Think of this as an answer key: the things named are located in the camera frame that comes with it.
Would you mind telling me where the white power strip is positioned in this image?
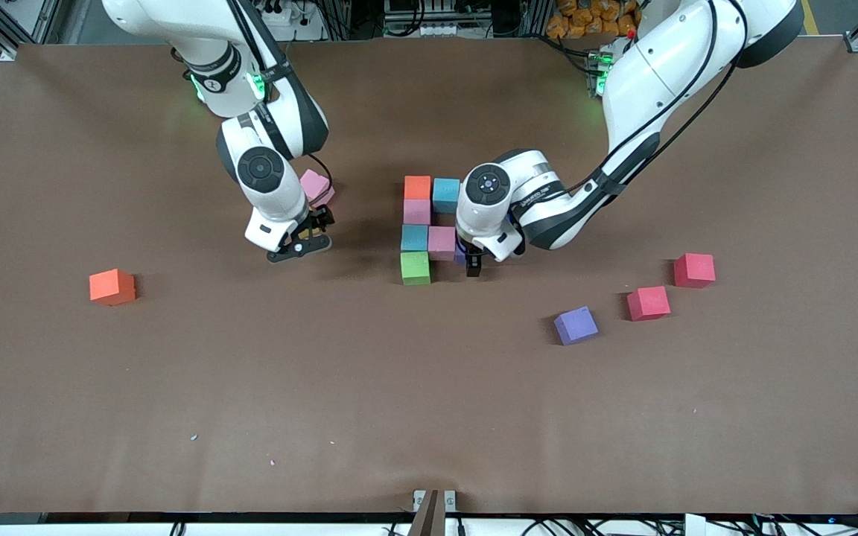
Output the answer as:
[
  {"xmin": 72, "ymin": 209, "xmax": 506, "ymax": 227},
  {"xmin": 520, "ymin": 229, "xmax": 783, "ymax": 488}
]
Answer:
[
  {"xmin": 261, "ymin": 0, "xmax": 325, "ymax": 42},
  {"xmin": 383, "ymin": 0, "xmax": 468, "ymax": 38}
]

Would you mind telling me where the red foam block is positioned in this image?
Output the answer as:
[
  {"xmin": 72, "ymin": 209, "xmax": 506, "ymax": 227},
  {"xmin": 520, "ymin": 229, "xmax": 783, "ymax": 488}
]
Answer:
[
  {"xmin": 627, "ymin": 286, "xmax": 672, "ymax": 322},
  {"xmin": 673, "ymin": 253, "xmax": 716, "ymax": 289}
]

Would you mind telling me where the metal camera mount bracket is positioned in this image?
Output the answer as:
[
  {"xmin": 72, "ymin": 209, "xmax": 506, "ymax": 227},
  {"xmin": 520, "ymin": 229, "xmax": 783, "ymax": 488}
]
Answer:
[{"xmin": 413, "ymin": 489, "xmax": 457, "ymax": 536}]

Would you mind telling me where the pile of orange items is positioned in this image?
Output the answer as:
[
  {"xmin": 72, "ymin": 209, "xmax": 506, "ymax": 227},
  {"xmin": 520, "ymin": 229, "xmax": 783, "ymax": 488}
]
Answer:
[{"xmin": 546, "ymin": 0, "xmax": 642, "ymax": 39}]

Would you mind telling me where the bright pink foam block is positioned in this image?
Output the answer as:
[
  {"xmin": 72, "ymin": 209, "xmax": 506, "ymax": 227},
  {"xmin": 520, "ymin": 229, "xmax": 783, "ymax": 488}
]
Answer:
[{"xmin": 428, "ymin": 227, "xmax": 457, "ymax": 262}]

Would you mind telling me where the paper table cover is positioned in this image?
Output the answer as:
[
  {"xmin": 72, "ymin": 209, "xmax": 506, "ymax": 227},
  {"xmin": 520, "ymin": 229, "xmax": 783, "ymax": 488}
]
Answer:
[{"xmin": 0, "ymin": 37, "xmax": 858, "ymax": 516}]

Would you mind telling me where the green foam block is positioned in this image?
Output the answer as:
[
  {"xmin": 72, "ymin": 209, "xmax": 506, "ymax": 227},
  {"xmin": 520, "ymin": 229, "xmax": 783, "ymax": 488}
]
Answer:
[{"xmin": 401, "ymin": 252, "xmax": 431, "ymax": 286}]

